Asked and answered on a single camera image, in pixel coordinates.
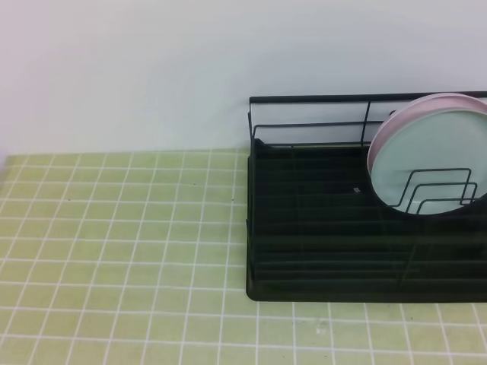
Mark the light blue round plate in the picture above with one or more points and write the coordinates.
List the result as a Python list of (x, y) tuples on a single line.
[(433, 165)]

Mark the pink round plate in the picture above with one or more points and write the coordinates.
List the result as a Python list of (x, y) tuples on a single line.
[(416, 109)]

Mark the black wire dish rack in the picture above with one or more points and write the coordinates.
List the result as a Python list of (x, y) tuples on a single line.
[(317, 232)]

